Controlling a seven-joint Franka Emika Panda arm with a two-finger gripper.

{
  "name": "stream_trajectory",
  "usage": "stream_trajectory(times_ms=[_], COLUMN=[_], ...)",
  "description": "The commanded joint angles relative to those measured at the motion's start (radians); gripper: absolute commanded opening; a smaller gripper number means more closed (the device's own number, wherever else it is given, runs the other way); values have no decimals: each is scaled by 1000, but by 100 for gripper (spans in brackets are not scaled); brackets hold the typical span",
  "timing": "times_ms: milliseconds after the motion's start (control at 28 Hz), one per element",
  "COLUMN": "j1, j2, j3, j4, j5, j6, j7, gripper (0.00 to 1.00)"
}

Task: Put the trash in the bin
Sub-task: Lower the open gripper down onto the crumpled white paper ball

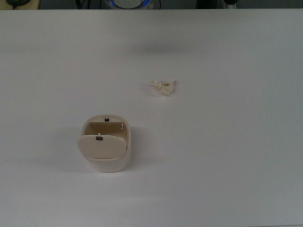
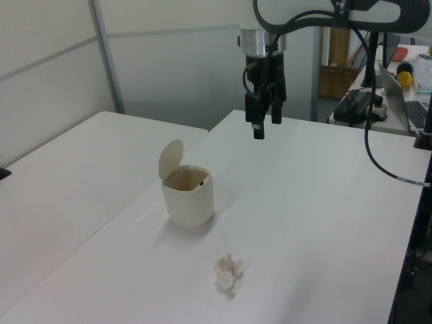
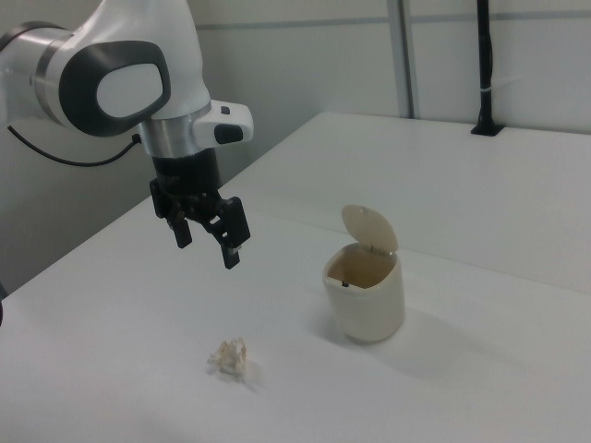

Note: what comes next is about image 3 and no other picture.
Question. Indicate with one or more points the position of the paper trash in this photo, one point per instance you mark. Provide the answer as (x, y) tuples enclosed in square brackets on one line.
[(228, 357)]

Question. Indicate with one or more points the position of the black pole with table clamp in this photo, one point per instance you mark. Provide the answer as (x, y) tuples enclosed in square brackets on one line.
[(485, 55)]

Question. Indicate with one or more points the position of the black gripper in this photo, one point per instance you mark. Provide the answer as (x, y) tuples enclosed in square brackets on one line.
[(187, 175)]

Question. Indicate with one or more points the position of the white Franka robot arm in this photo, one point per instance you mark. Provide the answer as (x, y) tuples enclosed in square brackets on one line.
[(124, 92)]

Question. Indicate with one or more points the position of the small white lidded bin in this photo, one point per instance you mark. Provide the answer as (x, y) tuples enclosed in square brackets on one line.
[(365, 309)]

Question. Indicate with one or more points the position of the grey partition post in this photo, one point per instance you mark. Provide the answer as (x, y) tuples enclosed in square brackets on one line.
[(404, 55)]

